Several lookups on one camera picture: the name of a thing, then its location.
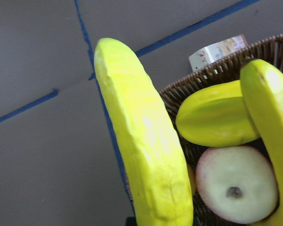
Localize paper price tag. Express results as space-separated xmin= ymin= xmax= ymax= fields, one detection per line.
xmin=188 ymin=34 xmax=248 ymax=72

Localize pale green red apple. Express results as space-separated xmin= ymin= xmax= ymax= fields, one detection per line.
xmin=196 ymin=145 xmax=279 ymax=224

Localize yellow starfruit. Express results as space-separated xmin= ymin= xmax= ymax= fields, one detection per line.
xmin=175 ymin=80 xmax=259 ymax=147

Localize brown wicker basket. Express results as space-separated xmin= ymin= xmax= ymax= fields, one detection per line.
xmin=164 ymin=34 xmax=283 ymax=226

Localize yellow banana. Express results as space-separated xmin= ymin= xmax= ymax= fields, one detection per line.
xmin=240 ymin=59 xmax=283 ymax=226
xmin=94 ymin=38 xmax=193 ymax=226

